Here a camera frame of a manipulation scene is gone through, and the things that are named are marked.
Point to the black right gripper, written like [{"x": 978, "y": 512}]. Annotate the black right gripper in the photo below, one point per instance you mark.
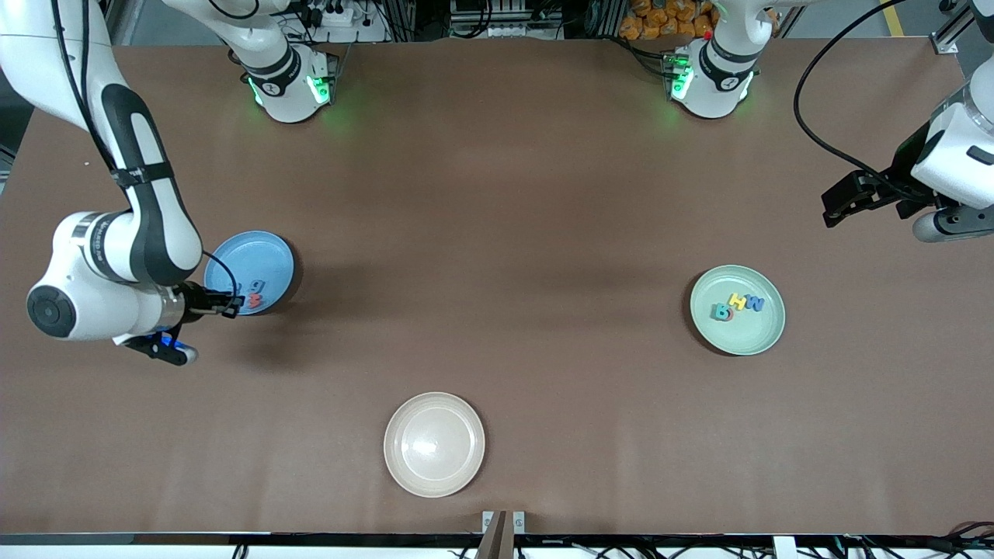
[{"x": 192, "y": 300}]

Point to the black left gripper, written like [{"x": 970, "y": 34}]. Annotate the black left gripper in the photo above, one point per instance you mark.
[{"x": 905, "y": 167}]

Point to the red foam letter m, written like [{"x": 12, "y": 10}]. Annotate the red foam letter m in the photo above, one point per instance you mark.
[{"x": 255, "y": 301}]

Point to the blue foam letter W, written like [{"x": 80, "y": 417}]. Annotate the blue foam letter W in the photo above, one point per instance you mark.
[{"x": 755, "y": 304}]

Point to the yellow foam letter H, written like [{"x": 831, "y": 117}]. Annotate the yellow foam letter H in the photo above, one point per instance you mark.
[{"x": 738, "y": 300}]

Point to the teal foam letter R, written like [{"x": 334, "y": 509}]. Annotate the teal foam letter R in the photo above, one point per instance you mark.
[{"x": 719, "y": 312}]

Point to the black arm base connector box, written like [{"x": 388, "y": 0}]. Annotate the black arm base connector box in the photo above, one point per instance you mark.
[
  {"x": 677, "y": 78},
  {"x": 322, "y": 85}
]

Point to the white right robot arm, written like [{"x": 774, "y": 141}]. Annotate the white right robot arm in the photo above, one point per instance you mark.
[{"x": 147, "y": 225}]

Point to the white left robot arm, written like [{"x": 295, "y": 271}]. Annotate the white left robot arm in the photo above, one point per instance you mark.
[{"x": 959, "y": 155}]

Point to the blue plate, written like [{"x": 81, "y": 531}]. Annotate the blue plate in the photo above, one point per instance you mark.
[{"x": 252, "y": 256}]

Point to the pale green plate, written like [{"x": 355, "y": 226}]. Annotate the pale green plate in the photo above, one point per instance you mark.
[{"x": 738, "y": 338}]

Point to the beige plate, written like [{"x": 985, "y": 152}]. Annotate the beige plate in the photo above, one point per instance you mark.
[{"x": 435, "y": 444}]

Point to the pile of orange objects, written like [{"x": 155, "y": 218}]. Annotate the pile of orange objects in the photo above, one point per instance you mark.
[{"x": 660, "y": 19}]

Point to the white power strip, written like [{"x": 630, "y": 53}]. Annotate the white power strip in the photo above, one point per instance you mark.
[
  {"x": 334, "y": 15},
  {"x": 512, "y": 29}
]

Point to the dark equipment rack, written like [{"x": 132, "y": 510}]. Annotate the dark equipment rack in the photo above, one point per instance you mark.
[{"x": 466, "y": 12}]

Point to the aluminium frame post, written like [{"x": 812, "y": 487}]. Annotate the aluminium frame post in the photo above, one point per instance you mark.
[{"x": 946, "y": 45}]

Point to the small grey metal bracket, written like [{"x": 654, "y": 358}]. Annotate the small grey metal bracket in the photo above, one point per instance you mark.
[
  {"x": 487, "y": 522},
  {"x": 519, "y": 522}
]

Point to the brown camera post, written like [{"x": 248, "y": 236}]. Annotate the brown camera post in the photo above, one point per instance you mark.
[{"x": 493, "y": 543}]

